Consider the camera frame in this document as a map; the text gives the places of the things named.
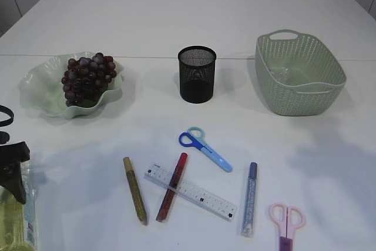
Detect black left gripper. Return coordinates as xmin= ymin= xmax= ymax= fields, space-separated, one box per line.
xmin=0 ymin=142 xmax=30 ymax=204

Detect yellow liquid plastic bottle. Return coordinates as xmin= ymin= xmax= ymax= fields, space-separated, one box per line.
xmin=1 ymin=162 xmax=38 ymax=250

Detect red grape bunch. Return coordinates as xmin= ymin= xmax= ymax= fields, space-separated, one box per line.
xmin=61 ymin=52 xmax=118 ymax=108

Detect pink scissors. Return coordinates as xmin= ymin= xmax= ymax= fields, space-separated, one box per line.
xmin=268 ymin=203 xmax=306 ymax=251

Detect clear plastic sheet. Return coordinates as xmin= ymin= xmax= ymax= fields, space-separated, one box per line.
xmin=270 ymin=67 xmax=291 ymax=84

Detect green wavy glass plate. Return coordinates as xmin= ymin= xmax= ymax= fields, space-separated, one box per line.
xmin=18 ymin=51 xmax=123 ymax=119

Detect gold glitter pen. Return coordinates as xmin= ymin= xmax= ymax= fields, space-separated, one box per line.
xmin=123 ymin=157 xmax=148 ymax=226

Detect red glitter pen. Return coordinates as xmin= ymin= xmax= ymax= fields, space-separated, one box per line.
xmin=156 ymin=152 xmax=188 ymax=222

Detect clear plastic ruler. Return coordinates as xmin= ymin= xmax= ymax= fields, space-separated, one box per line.
xmin=145 ymin=163 xmax=237 ymax=222

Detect black mesh pen holder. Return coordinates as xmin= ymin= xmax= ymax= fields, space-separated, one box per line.
xmin=178 ymin=46 xmax=217 ymax=104

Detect silver blue glitter pen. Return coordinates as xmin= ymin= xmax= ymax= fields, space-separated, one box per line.
xmin=241 ymin=162 xmax=258 ymax=238

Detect green plastic woven basket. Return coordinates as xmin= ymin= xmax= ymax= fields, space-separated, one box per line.
xmin=255 ymin=29 xmax=347 ymax=116

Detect blue scissors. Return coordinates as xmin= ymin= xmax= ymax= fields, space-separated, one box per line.
xmin=179 ymin=126 xmax=233 ymax=173

